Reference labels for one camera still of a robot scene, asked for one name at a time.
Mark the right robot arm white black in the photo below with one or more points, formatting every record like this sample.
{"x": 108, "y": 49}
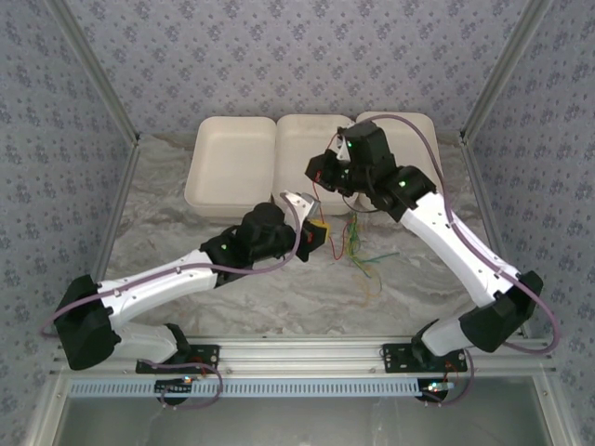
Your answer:
{"x": 441, "y": 241}

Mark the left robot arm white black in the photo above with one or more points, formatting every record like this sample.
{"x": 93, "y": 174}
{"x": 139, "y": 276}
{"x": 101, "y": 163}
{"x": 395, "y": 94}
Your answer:
{"x": 153, "y": 283}

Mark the white plastic tray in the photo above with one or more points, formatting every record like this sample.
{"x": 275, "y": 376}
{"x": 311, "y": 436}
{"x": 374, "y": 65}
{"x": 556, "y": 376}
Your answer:
{"x": 418, "y": 139}
{"x": 228, "y": 162}
{"x": 297, "y": 153}

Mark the left black controller board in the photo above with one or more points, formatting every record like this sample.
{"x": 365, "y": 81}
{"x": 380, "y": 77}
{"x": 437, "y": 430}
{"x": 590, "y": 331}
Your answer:
{"x": 174, "y": 386}

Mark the black controller board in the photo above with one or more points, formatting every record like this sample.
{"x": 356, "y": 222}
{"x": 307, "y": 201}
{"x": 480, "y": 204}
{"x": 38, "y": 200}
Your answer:
{"x": 174, "y": 386}
{"x": 434, "y": 388}

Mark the steel lower panel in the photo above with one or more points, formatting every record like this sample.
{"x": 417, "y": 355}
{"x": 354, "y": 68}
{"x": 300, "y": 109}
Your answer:
{"x": 297, "y": 423}

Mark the right black controller board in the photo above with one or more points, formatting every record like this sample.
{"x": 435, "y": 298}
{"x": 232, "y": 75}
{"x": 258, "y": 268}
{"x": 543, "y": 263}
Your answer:
{"x": 434, "y": 388}

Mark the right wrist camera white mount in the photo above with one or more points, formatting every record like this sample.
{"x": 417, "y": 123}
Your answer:
{"x": 343, "y": 148}

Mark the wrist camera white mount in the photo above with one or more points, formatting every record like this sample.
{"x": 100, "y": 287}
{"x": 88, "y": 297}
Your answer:
{"x": 343, "y": 148}
{"x": 300, "y": 202}

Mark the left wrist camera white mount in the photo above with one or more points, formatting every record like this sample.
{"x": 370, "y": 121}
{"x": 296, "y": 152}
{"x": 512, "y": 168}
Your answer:
{"x": 300, "y": 202}

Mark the aluminium mounting rail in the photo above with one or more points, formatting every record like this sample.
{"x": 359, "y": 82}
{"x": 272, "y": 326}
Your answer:
{"x": 302, "y": 355}

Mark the right aluminium side rail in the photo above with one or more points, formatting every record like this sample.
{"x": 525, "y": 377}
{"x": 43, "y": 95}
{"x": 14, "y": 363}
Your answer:
{"x": 481, "y": 186}

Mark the aluminium side rail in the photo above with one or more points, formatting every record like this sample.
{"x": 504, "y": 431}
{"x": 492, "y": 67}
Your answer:
{"x": 481, "y": 186}
{"x": 120, "y": 195}

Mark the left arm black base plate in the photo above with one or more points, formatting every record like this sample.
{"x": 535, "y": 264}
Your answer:
{"x": 211, "y": 357}

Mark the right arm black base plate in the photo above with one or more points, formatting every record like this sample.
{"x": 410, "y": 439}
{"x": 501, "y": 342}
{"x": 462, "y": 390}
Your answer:
{"x": 395, "y": 358}

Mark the left aluminium side rail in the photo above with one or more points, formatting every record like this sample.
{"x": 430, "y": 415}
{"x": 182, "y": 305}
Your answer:
{"x": 120, "y": 195}

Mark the right aluminium frame post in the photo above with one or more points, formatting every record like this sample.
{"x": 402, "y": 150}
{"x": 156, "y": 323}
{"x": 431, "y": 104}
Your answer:
{"x": 504, "y": 69}

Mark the aluminium frame post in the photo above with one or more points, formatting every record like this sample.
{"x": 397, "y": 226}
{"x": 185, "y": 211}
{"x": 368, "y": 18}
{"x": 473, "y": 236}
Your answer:
{"x": 504, "y": 69}
{"x": 95, "y": 69}

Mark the left aluminium frame post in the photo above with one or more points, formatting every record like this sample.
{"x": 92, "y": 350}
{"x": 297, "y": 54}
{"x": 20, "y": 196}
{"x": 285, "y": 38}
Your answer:
{"x": 95, "y": 69}

